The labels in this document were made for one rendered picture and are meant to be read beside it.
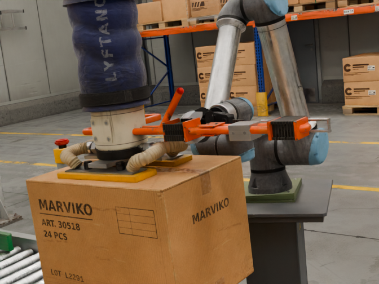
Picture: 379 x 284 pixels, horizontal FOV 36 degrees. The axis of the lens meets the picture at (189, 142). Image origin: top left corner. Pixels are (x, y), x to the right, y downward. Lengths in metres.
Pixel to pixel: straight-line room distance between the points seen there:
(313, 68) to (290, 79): 8.42
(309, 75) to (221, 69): 8.62
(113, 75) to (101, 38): 0.11
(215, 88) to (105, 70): 0.50
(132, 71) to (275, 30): 0.66
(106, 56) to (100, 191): 0.41
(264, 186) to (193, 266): 0.83
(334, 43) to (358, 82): 1.64
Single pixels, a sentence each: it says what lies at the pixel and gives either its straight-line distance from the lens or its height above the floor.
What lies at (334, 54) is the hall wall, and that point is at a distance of 10.58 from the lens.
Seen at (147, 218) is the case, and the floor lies 0.98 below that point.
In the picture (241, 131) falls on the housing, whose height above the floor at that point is 1.20.
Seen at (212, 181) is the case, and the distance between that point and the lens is 1.76.
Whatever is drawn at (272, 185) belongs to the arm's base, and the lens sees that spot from 2.46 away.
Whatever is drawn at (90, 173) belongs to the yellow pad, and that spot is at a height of 1.08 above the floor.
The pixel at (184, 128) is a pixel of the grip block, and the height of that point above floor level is 1.21.
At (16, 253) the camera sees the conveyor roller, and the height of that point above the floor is 0.53.
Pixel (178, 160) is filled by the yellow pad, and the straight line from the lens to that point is 1.85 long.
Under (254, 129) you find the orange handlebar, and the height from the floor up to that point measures 1.21.
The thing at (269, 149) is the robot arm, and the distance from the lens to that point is 2.42.
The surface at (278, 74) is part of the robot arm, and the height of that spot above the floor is 1.29.
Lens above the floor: 1.48
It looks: 11 degrees down
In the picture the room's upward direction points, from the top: 6 degrees counter-clockwise
